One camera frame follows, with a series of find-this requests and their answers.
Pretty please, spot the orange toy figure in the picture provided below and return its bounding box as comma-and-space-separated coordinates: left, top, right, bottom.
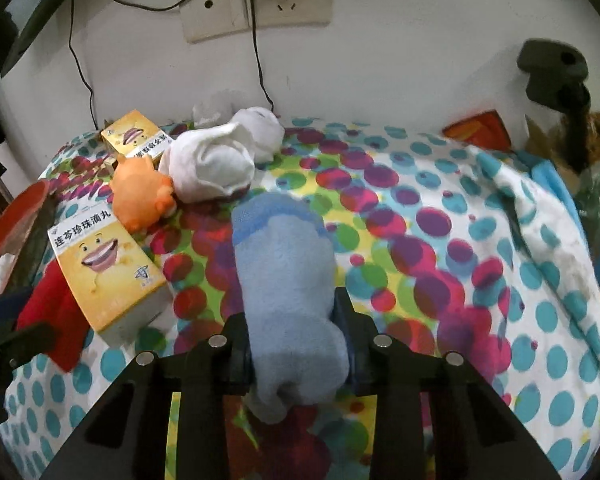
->
110, 154, 177, 233

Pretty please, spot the large yellow medicine box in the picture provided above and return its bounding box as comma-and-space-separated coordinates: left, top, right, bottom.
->
47, 204, 173, 336

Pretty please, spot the white wall socket plate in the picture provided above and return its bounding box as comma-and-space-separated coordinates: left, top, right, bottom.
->
245, 0, 334, 30
179, 0, 250, 44

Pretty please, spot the large white sock roll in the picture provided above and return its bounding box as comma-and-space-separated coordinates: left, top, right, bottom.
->
158, 124, 257, 203

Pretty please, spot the black television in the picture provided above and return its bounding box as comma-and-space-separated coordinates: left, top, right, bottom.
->
0, 0, 78, 78

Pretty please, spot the red packet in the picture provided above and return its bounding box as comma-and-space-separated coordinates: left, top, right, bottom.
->
441, 109, 514, 155

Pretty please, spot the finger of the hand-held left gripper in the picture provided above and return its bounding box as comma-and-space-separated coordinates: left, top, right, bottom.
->
0, 292, 33, 323
0, 322, 56, 397

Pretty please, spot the black charger cable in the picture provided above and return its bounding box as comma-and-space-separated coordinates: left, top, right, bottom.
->
249, 0, 276, 113

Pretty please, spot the polka dot cloth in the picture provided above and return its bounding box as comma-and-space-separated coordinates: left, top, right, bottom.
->
0, 117, 600, 480

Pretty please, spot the small white sock roll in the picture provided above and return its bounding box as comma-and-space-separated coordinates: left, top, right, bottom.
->
228, 106, 286, 163

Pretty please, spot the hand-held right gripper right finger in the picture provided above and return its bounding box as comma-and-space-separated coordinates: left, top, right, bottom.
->
332, 287, 563, 480

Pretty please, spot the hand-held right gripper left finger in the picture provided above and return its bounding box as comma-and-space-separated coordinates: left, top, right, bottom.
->
40, 312, 253, 480

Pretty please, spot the round red tray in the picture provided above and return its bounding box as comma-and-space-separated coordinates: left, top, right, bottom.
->
0, 180, 58, 306

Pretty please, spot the small yellow medicine box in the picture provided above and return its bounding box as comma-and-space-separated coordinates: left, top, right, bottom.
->
101, 109, 175, 162

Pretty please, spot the thin black cable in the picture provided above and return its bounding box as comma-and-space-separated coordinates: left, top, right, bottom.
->
67, 0, 183, 131

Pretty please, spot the red sock roll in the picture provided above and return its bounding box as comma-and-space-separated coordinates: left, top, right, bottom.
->
16, 259, 90, 372

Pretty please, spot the light blue sock roll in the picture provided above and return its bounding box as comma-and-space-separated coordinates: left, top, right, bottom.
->
230, 194, 352, 423

